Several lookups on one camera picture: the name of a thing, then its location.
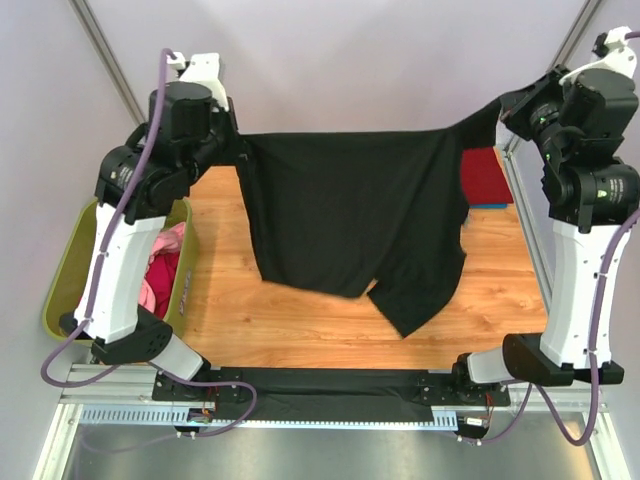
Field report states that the black t shirt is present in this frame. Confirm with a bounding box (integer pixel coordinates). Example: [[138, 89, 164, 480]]
[[236, 101, 501, 336]]

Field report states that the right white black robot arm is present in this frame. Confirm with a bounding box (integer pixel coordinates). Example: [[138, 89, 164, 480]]
[[458, 65, 639, 386]]

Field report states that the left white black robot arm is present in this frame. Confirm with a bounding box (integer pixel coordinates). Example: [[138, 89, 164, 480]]
[[59, 80, 238, 381]]

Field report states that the folded dark red shirt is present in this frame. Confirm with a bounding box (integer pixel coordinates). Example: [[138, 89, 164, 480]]
[[460, 147, 513, 205]]

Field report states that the folded blue shirt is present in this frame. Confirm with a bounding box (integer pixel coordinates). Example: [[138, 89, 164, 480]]
[[470, 203, 511, 210]]

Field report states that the pink shirt in bin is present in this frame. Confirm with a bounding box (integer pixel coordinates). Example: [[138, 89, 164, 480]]
[[138, 222, 186, 313]]

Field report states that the magenta shirt in bin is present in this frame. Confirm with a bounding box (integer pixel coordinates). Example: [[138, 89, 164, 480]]
[[145, 252, 180, 319]]

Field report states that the olive green plastic bin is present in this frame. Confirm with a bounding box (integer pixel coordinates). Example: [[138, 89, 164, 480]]
[[42, 200, 199, 341]]

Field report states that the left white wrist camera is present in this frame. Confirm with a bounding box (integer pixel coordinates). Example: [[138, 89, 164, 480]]
[[167, 52, 230, 112]]

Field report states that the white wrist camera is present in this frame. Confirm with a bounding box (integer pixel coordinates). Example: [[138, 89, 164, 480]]
[[167, 52, 230, 112], [559, 26, 639, 86]]

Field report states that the right aluminium corner post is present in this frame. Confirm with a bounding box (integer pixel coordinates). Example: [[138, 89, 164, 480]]
[[549, 0, 608, 68]]

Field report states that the aluminium corner post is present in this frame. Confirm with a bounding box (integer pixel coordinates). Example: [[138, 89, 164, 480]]
[[69, 0, 145, 124], [549, 0, 608, 68]]

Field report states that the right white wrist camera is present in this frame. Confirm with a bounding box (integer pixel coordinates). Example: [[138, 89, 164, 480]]
[[559, 26, 639, 86]]

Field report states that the left aluminium corner post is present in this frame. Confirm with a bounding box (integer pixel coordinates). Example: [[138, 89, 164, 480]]
[[69, 0, 145, 124]]

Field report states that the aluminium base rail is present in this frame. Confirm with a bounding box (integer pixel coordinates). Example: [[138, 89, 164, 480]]
[[59, 363, 609, 431]]

